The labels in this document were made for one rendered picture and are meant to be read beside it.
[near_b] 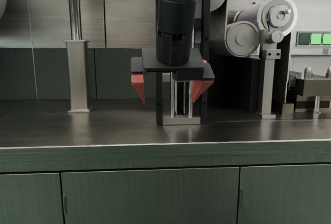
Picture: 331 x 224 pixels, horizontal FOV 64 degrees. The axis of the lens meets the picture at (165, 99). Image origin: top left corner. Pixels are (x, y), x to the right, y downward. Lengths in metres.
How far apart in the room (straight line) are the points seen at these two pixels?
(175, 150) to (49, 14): 0.89
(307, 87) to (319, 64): 3.27
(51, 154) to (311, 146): 0.68
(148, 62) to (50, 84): 0.96
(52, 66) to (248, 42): 0.87
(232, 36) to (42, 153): 0.71
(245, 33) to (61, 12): 0.80
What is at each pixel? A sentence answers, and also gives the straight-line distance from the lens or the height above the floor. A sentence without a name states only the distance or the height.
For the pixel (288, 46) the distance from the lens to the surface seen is 1.09.
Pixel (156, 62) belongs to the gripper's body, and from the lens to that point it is 0.44.
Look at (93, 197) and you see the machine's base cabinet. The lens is 0.80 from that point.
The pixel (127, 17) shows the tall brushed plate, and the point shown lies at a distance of 1.28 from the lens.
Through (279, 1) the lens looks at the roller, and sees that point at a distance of 1.05.
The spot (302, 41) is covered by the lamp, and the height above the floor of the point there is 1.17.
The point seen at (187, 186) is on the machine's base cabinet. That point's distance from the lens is 0.79.
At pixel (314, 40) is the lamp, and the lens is 1.50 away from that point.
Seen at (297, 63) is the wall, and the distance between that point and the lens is 4.18.
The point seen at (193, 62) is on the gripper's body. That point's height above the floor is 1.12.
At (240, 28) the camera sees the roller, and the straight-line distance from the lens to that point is 1.00.
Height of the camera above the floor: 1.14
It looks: 11 degrees down
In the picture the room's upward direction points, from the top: straight up
